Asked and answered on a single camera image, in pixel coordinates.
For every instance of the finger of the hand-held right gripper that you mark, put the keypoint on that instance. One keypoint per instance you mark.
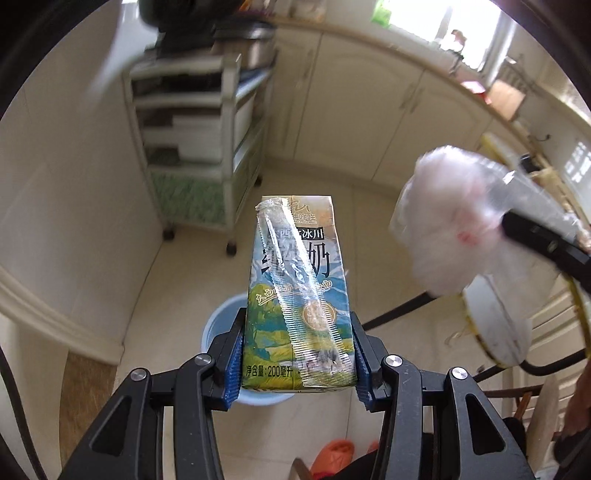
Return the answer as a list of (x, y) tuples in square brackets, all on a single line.
[(531, 230)]

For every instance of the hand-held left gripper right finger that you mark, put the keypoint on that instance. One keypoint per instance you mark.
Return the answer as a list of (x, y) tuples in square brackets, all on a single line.
[(364, 369)]

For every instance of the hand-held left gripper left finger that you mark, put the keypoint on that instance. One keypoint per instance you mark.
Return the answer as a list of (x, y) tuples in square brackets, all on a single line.
[(233, 364)]

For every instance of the blue plastic bucket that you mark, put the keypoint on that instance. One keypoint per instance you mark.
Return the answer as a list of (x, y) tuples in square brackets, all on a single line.
[(221, 318)]

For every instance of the printed milk carton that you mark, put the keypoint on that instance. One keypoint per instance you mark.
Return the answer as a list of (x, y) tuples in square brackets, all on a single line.
[(277, 332)]

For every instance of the clear plastic bag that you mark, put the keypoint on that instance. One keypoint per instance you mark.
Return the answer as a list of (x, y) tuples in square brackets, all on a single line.
[(443, 217)]

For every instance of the person's right forearm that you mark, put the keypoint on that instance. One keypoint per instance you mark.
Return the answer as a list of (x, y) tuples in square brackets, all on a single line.
[(581, 401)]

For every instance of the round white table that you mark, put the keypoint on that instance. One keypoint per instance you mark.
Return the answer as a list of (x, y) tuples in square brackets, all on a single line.
[(498, 318)]

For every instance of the orange slipper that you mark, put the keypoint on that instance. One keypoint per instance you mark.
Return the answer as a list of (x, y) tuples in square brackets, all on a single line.
[(332, 459)]

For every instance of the cardboard box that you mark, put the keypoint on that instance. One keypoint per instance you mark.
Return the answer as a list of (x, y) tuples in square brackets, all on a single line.
[(506, 93)]

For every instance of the wooden chair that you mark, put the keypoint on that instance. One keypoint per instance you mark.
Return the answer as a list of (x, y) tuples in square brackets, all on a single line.
[(549, 415)]

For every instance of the cream kitchen base cabinets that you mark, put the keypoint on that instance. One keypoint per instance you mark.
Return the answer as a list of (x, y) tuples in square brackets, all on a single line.
[(369, 115)]

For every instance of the window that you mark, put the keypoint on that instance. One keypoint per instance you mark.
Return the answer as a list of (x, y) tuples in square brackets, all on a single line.
[(443, 23)]

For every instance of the white storage cart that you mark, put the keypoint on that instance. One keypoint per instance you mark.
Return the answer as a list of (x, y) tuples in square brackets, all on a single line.
[(203, 129)]

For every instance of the green plastic bag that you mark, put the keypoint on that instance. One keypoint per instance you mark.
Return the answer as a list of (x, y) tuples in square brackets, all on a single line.
[(382, 11)]

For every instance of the metal basin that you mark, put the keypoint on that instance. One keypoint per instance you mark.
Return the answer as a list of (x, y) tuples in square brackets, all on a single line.
[(251, 46)]

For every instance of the black kitchen appliance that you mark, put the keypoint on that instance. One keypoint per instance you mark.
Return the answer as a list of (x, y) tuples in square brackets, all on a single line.
[(175, 23)]

